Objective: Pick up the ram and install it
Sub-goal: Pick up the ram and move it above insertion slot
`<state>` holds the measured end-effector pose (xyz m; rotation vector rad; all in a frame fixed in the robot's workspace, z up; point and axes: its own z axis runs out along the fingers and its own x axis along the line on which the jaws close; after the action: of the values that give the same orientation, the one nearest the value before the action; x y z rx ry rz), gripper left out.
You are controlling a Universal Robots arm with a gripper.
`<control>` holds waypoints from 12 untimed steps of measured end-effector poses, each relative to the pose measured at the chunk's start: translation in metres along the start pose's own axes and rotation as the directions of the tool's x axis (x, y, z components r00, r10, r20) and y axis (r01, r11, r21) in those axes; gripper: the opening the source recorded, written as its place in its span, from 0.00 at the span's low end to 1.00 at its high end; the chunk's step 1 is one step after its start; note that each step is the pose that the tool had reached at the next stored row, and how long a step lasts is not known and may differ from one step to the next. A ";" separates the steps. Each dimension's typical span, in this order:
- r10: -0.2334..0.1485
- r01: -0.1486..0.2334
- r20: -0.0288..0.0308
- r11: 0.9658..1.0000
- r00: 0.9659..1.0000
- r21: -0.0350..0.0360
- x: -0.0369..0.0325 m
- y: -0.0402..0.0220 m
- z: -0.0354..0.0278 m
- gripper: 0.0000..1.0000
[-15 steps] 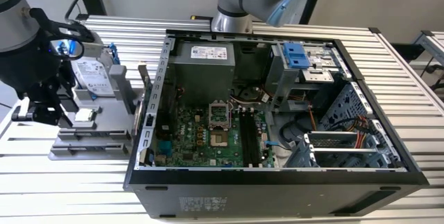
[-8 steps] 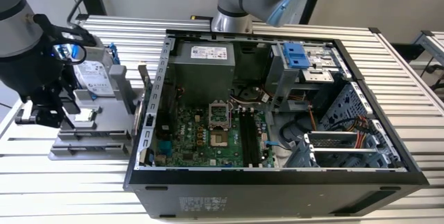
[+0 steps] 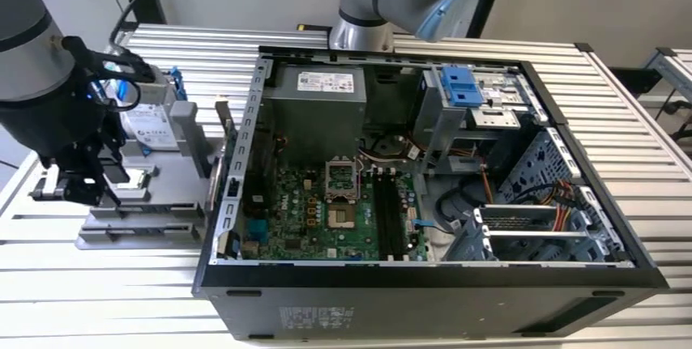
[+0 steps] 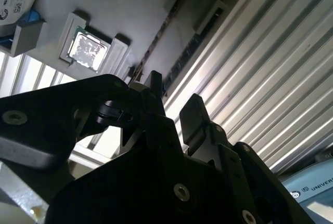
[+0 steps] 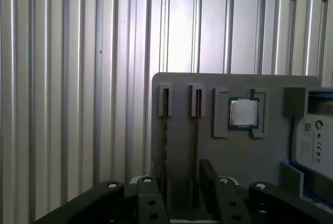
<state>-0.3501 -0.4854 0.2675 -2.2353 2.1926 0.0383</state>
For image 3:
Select metal socket cover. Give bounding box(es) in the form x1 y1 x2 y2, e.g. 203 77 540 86
323 156 362 200

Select black looped cable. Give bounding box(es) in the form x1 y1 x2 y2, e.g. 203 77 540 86
434 185 488 232

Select dark round cooler fan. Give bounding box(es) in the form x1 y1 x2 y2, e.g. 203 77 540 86
366 132 410 160

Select thin orange wire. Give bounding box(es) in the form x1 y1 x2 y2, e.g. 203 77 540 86
478 164 497 204

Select CPU socket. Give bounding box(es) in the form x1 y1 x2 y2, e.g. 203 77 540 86
323 198 361 231

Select green motherboard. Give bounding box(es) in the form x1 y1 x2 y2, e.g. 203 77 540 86
240 162 434 263

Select red yellow wire bundle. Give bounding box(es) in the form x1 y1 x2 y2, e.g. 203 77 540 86
550 181 574 232

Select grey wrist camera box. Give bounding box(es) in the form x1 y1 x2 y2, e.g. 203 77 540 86
91 51 167 107

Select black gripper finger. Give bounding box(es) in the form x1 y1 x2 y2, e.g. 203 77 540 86
29 150 104 204
99 142 131 208

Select metal disk bay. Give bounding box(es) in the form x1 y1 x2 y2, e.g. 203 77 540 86
473 202 601 263

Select black hanging cables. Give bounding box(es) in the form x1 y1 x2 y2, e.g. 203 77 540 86
656 97 692 139

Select grey power supply unit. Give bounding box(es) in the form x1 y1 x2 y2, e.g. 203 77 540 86
263 63 369 166

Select orange yellow power wires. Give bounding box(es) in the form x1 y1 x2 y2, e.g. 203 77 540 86
445 144 480 160

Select green graphics card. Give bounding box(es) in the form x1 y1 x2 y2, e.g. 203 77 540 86
207 96 242 215

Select silver CPU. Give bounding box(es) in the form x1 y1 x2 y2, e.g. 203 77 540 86
121 168 151 191

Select grey parts rack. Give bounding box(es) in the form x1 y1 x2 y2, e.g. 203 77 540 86
75 100 228 251

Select black PC case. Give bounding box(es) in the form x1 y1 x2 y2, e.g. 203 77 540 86
191 45 672 342

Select black RAM slot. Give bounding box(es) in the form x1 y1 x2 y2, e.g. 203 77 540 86
370 168 389 262
383 168 403 262
377 168 395 262
391 168 411 262

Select grey metal drive cage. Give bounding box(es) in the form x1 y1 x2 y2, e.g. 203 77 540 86
413 63 541 174

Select black box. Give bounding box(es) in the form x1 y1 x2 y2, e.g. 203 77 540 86
609 66 664 95

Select blue plastic drive latch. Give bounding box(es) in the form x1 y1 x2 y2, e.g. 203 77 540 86
439 66 482 109

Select metal slat side table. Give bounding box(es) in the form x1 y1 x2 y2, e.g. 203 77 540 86
637 47 692 139

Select blue expansion slot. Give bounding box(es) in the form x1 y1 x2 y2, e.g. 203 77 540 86
247 220 270 243

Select hard disk in blue carrier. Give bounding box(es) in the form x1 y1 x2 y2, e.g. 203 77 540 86
111 66 188 155

